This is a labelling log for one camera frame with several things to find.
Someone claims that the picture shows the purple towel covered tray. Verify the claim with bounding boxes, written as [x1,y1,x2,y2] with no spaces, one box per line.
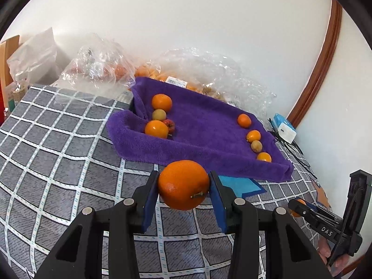
[106,76,294,182]

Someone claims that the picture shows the brown wooden door frame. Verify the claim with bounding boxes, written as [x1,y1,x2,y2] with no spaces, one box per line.
[286,0,343,128]

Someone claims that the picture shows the clear plastic bag of oranges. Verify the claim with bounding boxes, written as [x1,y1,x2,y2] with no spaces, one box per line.
[134,48,276,120]

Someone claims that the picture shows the crumpled clear plastic bag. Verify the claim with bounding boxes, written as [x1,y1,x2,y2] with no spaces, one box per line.
[55,33,136,99]

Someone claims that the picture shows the black cables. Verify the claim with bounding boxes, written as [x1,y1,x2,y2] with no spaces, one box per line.
[267,119,313,169]

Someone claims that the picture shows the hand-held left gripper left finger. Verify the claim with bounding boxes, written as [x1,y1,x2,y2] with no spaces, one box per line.
[35,170,160,279]

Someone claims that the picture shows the blue and white tissue pack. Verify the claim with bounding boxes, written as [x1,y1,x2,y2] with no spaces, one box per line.
[273,113,297,144]

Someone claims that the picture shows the large mandarin with stem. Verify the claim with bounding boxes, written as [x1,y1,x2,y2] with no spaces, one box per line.
[157,160,210,211]

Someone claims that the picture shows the grey checked bedsheet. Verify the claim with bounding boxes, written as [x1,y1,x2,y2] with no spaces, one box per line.
[0,84,332,279]

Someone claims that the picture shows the cardboard box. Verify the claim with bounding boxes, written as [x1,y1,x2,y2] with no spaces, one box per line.
[0,34,21,93]

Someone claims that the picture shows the white plastic bag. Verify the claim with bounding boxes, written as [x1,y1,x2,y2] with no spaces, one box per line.
[6,27,59,88]

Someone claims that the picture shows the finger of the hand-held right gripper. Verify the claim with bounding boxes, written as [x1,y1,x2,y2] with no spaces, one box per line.
[288,198,343,228]

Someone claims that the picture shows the person's right hand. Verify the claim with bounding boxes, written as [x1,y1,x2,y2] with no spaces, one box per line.
[318,237,353,278]

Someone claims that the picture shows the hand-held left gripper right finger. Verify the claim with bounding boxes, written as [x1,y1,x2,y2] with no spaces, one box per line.
[208,171,327,279]

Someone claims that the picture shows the small mandarin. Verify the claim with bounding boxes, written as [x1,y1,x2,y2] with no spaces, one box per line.
[152,93,173,113]
[237,113,252,128]

